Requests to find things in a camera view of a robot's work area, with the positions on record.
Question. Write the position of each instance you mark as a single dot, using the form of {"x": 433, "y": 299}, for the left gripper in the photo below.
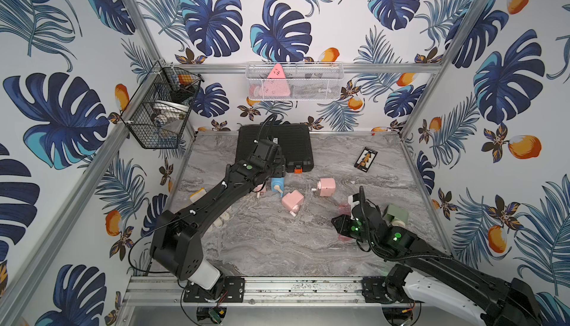
{"x": 271, "y": 164}

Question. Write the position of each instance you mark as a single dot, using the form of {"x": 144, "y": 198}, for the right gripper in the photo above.
{"x": 341, "y": 226}

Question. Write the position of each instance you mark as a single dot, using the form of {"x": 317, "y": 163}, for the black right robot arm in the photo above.
{"x": 422, "y": 273}

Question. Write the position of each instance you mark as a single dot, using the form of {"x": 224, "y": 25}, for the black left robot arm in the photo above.
{"x": 176, "y": 237}

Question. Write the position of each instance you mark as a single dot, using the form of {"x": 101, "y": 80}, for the pink transparent tray right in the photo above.
{"x": 344, "y": 238}

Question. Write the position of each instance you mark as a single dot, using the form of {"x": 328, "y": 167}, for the pink transparent tray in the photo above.
{"x": 345, "y": 209}
{"x": 344, "y": 238}

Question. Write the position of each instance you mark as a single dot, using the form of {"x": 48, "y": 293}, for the pink transparent tray back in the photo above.
{"x": 345, "y": 209}

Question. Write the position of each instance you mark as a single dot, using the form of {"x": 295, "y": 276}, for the black plastic tool case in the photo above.
{"x": 294, "y": 139}

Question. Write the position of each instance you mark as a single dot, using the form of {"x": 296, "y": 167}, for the white work glove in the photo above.
{"x": 207, "y": 207}

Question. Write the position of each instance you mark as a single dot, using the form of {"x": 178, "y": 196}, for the pink triangular object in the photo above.
{"x": 276, "y": 84}

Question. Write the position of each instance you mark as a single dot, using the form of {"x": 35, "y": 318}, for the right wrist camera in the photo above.
{"x": 353, "y": 200}

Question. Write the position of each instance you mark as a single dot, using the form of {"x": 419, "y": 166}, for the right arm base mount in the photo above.
{"x": 394, "y": 288}

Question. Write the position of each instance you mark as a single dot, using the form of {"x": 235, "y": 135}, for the white wire mesh basket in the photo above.
{"x": 308, "y": 81}

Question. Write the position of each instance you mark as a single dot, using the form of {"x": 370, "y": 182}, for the black wire basket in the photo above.
{"x": 159, "y": 112}

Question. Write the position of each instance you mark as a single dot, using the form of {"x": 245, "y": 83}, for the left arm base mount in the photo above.
{"x": 228, "y": 289}

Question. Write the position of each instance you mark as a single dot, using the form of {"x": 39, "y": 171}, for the aluminium front rail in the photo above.
{"x": 291, "y": 292}

